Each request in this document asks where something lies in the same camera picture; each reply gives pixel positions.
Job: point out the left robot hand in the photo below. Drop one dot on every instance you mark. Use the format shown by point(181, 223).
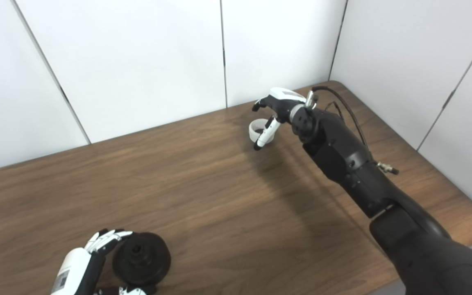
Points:
point(76, 266)

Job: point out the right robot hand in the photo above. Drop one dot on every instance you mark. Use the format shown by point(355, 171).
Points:
point(283, 100)

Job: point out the round black stepped part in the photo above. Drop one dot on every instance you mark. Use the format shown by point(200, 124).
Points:
point(141, 258)

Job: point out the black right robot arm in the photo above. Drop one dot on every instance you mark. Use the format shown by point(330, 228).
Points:
point(367, 180)

